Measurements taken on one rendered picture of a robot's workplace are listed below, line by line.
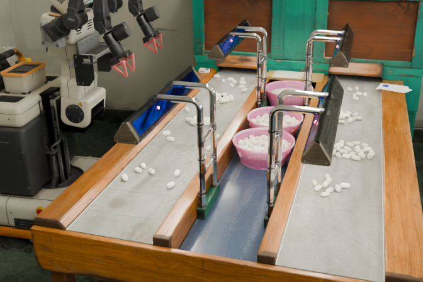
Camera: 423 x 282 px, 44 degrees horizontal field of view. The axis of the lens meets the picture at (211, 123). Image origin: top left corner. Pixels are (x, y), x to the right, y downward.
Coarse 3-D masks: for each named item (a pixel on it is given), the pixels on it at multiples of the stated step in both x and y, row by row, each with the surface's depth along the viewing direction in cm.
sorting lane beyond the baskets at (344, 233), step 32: (352, 96) 280; (352, 128) 240; (352, 160) 210; (320, 192) 187; (352, 192) 186; (288, 224) 168; (320, 224) 168; (352, 224) 167; (288, 256) 152; (320, 256) 152; (352, 256) 152; (384, 256) 152
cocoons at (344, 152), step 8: (344, 112) 256; (336, 144) 220; (352, 144) 220; (336, 152) 213; (344, 152) 213; (352, 152) 212; (360, 152) 212; (328, 176) 194; (312, 184) 190; (336, 184) 188; (344, 184) 188; (328, 192) 183
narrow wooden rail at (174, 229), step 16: (272, 80) 313; (240, 112) 255; (240, 128) 240; (224, 144) 220; (208, 160) 207; (224, 160) 215; (208, 176) 194; (192, 192) 183; (176, 208) 173; (192, 208) 178; (176, 224) 165; (192, 224) 179; (160, 240) 158; (176, 240) 164
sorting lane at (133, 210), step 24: (240, 96) 283; (168, 144) 227; (192, 144) 227; (168, 168) 206; (192, 168) 206; (120, 192) 189; (144, 192) 189; (168, 192) 188; (96, 216) 174; (120, 216) 174; (144, 216) 174; (144, 240) 161
